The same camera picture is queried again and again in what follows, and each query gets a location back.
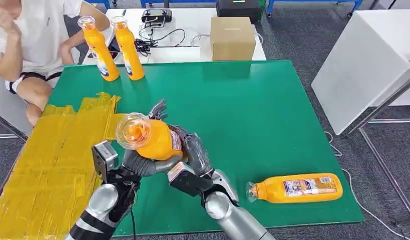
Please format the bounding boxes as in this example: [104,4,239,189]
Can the green table mat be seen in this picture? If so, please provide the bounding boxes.
[47,59,366,238]

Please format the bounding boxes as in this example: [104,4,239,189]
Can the white floor cable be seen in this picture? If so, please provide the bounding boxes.
[324,130,407,240]

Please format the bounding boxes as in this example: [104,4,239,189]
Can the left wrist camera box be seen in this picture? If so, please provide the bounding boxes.
[91,140,120,184]

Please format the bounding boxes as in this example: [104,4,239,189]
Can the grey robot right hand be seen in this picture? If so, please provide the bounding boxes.
[147,98,215,179]

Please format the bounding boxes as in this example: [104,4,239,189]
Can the black handheld controller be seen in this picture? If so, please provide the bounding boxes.
[141,8,173,28]

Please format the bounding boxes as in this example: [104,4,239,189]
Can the yellow plastic sheet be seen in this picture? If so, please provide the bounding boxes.
[0,92,126,240]

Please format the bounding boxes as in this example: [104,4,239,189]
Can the dark tablet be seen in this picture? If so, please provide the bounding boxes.
[88,34,123,61]

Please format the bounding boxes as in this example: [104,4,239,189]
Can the black case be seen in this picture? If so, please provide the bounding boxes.
[216,0,262,24]

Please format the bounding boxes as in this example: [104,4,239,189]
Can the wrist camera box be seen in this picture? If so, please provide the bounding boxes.
[167,161,207,199]
[91,140,120,184]

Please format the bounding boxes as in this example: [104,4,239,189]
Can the metal table frame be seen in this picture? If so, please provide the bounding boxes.
[345,72,410,229]

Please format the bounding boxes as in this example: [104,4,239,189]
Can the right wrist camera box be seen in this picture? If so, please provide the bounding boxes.
[167,161,207,199]

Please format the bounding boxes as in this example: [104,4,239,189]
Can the blue steel rack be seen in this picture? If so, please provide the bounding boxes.
[85,0,113,9]
[140,0,219,8]
[266,0,363,17]

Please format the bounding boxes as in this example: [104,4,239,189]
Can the brown cardboard box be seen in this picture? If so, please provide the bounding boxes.
[210,16,257,62]

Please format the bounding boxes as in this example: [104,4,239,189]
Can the grey bench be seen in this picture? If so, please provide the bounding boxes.
[0,71,35,142]

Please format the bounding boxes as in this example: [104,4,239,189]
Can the white table cable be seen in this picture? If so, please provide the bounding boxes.
[191,32,263,46]

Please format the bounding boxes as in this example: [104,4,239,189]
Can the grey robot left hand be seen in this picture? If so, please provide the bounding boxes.
[121,148,185,179]

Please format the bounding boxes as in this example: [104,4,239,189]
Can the seated person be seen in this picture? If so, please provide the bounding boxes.
[0,0,111,127]

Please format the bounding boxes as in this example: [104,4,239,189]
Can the black cable bundle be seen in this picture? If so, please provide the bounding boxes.
[134,28,187,57]

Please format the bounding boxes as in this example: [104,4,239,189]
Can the orange drink bottle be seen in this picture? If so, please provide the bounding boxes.
[116,112,184,162]
[111,15,145,81]
[246,172,344,204]
[77,15,120,82]

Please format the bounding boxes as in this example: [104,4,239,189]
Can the white side table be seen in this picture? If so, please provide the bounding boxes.
[310,9,410,137]

